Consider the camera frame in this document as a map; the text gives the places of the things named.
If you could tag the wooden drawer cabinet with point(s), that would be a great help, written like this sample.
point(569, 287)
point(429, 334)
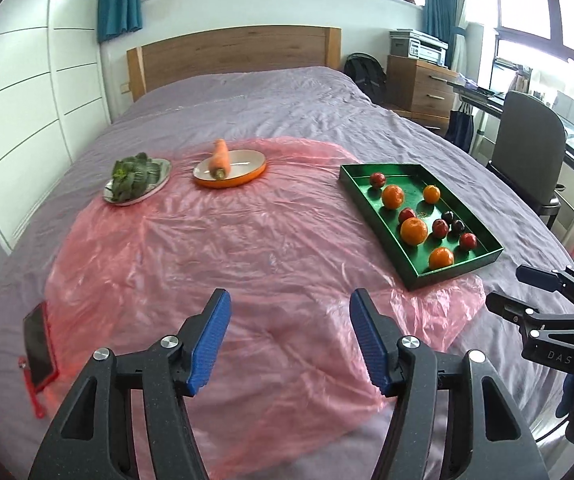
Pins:
point(421, 92)

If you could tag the orange carrot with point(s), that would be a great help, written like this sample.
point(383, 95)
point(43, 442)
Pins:
point(219, 164)

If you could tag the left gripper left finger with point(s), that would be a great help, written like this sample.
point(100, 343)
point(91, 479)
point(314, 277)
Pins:
point(91, 436)

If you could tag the pink plastic sheet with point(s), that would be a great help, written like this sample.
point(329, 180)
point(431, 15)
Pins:
point(289, 396)

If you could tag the teal curtain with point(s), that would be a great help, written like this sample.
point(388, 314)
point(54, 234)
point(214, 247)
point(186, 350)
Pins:
point(118, 17)
point(445, 20)

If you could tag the wooden headboard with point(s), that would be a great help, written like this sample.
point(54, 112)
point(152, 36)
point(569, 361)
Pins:
point(231, 50)

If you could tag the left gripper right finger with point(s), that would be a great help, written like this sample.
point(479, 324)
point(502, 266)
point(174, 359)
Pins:
point(486, 436)

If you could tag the teal curtain right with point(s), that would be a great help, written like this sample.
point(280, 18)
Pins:
point(445, 20)

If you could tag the dark plum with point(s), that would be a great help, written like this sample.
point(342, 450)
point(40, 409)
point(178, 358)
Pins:
point(448, 217)
point(458, 226)

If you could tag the green rectangular tray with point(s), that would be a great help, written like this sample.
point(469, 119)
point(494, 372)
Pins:
point(410, 262)

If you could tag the grey printer on cabinet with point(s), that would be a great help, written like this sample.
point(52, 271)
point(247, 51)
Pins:
point(411, 43)

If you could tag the glass desk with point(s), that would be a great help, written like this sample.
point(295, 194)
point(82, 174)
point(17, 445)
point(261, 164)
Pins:
point(523, 117)

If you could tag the orange oval dish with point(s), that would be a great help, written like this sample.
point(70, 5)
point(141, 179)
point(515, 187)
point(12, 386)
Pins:
point(245, 166)

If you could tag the teal curtain left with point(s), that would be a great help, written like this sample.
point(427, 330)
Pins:
point(118, 17)

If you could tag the dark blue hanging bag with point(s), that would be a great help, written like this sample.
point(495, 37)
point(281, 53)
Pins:
point(461, 127)

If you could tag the white plate under greens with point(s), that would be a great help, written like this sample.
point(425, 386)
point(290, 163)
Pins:
point(153, 189)

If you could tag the red tomato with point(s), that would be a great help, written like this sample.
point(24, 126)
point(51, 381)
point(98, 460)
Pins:
point(406, 214)
point(440, 229)
point(377, 180)
point(468, 242)

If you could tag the rough orange mandarin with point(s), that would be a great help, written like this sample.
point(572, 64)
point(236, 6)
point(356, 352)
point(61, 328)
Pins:
point(392, 197)

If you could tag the white wardrobe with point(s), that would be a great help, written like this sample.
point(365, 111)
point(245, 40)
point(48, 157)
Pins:
point(52, 101)

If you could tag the black backpack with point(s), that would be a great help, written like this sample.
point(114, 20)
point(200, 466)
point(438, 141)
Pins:
point(368, 74)

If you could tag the green leafy vegetable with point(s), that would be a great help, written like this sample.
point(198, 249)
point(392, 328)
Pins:
point(132, 176)

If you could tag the smooth orange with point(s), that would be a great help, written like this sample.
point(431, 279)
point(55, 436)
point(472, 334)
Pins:
point(440, 258)

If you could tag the phone in red case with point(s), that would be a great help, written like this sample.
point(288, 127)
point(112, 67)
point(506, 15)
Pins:
point(38, 364)

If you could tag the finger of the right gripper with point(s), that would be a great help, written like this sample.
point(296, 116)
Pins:
point(557, 327)
point(552, 281)

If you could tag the small orange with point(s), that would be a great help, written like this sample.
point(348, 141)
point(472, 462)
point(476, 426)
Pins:
point(431, 194)
point(414, 232)

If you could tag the grey office chair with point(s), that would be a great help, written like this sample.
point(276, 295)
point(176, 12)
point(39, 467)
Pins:
point(532, 175)

